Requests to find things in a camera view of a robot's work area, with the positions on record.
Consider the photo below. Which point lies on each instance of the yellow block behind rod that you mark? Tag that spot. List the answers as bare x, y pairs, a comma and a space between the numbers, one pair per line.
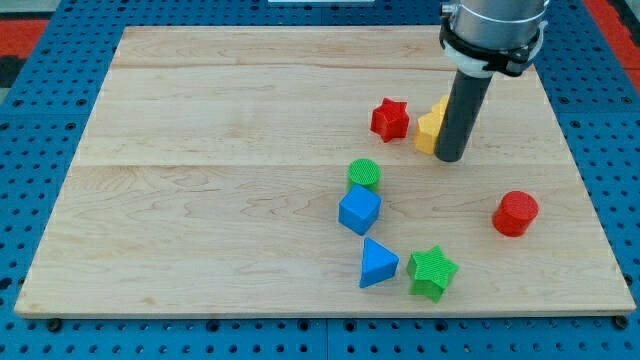
439, 108

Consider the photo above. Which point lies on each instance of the green cylinder block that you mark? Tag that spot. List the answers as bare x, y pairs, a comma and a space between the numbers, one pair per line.
364, 172

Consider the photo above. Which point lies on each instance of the green star block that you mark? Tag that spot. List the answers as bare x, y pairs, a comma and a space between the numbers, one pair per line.
430, 272

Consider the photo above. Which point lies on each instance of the red star block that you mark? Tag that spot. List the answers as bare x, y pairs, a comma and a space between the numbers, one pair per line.
390, 120

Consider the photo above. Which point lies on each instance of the wooden board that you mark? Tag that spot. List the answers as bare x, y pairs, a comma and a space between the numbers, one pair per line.
207, 182

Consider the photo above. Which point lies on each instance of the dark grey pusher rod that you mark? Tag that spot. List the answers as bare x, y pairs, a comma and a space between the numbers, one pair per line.
465, 99

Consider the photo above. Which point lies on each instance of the yellow hexagon block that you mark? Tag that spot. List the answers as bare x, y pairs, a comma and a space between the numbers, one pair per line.
427, 132

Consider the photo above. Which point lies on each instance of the red cylinder block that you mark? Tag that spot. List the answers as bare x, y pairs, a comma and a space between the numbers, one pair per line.
515, 213

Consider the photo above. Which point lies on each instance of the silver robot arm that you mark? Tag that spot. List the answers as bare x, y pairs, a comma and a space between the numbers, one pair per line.
482, 37

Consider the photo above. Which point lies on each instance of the blue triangle block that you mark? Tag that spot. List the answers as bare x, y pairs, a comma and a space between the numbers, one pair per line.
378, 263

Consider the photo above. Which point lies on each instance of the blue cube block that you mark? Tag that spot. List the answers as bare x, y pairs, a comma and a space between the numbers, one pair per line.
359, 209

